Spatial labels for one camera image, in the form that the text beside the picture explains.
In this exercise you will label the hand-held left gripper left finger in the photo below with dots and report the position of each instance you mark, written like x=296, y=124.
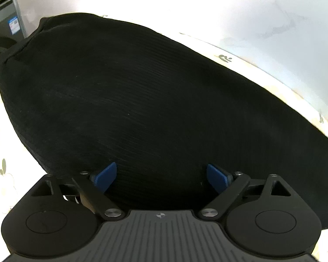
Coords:
x=106, y=177

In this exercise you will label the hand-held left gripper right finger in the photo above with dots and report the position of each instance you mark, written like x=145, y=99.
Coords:
x=217, y=178

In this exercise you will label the black ribbed pants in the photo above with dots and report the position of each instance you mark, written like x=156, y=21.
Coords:
x=153, y=101

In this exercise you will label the checked floral tablecloth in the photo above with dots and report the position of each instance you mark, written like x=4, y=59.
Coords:
x=5, y=131

